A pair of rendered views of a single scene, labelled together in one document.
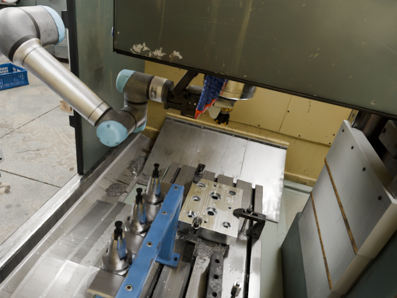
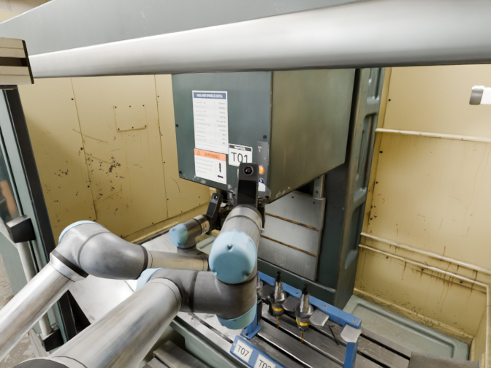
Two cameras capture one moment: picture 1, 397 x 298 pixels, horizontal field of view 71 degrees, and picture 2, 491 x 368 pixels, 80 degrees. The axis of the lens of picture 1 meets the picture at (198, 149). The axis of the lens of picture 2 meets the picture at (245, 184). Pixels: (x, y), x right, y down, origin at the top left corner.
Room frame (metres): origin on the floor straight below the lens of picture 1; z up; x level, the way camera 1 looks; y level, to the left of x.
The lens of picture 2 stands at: (0.12, 0.95, 1.98)
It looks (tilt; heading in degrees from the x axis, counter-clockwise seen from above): 19 degrees down; 302
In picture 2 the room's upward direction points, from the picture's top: straight up
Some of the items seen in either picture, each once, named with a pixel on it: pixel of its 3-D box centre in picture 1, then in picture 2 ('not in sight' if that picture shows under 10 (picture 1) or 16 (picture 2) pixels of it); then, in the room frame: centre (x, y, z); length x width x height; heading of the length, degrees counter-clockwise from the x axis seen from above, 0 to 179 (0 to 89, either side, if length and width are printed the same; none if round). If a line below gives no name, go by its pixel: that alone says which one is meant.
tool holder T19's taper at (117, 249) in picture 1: (117, 246); (305, 300); (0.38, 0.13, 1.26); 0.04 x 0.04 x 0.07
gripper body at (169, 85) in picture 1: (184, 98); (214, 220); (0.82, 0.07, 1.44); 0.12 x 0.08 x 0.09; 83
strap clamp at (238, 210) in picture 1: (247, 219); not in sight; (0.85, -0.25, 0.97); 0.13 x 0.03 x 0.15; 83
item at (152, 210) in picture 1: (145, 210); (266, 291); (0.55, 0.11, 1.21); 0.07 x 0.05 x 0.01; 83
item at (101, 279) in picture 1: (104, 282); (318, 318); (0.33, 0.13, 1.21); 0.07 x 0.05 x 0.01; 83
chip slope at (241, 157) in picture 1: (214, 171); (159, 280); (1.47, -0.13, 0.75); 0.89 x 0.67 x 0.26; 83
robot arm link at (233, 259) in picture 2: not in sight; (236, 249); (0.37, 0.58, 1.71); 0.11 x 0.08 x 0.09; 113
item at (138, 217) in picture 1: (138, 211); (278, 288); (0.49, 0.11, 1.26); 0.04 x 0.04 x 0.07
